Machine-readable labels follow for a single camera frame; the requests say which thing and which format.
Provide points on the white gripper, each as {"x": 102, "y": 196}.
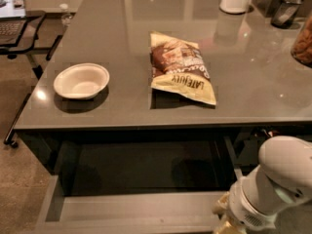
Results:
{"x": 243, "y": 206}

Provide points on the open laptop computer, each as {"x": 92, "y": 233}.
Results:
{"x": 12, "y": 21}

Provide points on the black rolling laptop stand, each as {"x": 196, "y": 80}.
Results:
{"x": 26, "y": 45}

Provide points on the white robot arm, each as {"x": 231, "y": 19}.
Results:
{"x": 282, "y": 179}

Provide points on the yellow brown chip bag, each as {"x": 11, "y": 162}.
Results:
{"x": 178, "y": 67}

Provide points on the black mesh utensil holder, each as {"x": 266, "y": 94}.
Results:
{"x": 285, "y": 14}

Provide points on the white paper bowl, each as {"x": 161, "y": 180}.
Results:
{"x": 81, "y": 81}

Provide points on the clear plastic water bottle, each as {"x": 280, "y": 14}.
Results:
{"x": 66, "y": 16}

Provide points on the dark drawer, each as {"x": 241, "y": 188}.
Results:
{"x": 163, "y": 187}
{"x": 247, "y": 143}

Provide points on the glass jar of nuts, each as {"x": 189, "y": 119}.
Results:
{"x": 302, "y": 47}

